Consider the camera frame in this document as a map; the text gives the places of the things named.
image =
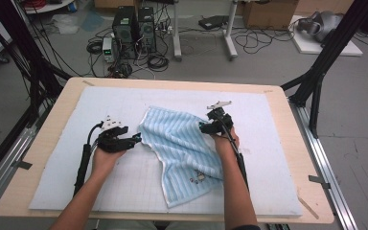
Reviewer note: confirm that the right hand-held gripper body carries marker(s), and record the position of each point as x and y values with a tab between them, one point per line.
215	114

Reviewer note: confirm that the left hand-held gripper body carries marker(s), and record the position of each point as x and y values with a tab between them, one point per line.
110	123

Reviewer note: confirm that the blue striped towel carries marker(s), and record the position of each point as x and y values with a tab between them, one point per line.
179	147

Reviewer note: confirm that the person's right hand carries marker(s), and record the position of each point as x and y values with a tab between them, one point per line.
225	143

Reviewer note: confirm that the person's left hand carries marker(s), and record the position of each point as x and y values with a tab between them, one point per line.
102	163

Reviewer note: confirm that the white foam mat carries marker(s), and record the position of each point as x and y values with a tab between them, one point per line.
172	96

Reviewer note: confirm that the white power supply unit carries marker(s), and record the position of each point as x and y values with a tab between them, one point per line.
108	49

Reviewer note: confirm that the black flat case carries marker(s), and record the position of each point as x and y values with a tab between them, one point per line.
212	21

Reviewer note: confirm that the large black computer tower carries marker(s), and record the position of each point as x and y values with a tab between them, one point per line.
124	28

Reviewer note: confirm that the grey tape strip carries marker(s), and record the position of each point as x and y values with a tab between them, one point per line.
24	165
317	180

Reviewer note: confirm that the slim black computer tower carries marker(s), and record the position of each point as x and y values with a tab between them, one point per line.
147	28

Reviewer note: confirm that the clear plastic sheet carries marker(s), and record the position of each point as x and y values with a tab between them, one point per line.
65	25

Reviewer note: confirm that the white floor board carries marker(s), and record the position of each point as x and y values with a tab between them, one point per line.
306	48

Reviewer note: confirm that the open cardboard box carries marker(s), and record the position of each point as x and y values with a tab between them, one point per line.
268	14

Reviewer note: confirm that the plain cardboard box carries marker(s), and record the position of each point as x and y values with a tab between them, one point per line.
115	3

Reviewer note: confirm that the thin wooden stick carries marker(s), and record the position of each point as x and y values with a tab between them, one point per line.
308	207

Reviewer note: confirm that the white round table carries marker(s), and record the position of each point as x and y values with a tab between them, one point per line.
51	7

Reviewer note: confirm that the grey rounded device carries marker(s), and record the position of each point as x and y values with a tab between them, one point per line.
322	24

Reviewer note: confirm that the beige cabinet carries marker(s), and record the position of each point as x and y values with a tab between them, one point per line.
322	6

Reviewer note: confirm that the white desk frame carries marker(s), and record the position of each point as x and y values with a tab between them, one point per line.
177	32

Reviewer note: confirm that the aluminium rail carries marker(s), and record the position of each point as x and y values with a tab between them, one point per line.
9	159
326	166

